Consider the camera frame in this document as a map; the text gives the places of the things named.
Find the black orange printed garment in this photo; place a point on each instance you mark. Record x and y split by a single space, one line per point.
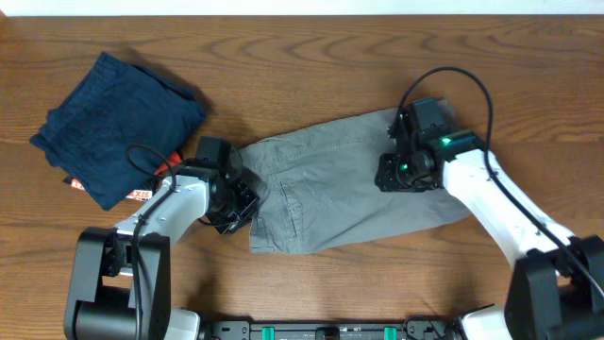
146 190

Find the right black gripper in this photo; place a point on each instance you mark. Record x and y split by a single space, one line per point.
389 180

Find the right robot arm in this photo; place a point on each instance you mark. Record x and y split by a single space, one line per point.
556 291

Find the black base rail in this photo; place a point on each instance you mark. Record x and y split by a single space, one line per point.
414 328

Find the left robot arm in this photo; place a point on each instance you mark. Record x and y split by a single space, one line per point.
121 278

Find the grey shorts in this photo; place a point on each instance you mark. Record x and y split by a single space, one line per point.
316 189

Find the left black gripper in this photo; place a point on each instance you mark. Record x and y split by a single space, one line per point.
243 203

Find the folded navy blue garment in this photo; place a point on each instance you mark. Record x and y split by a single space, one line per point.
114 129

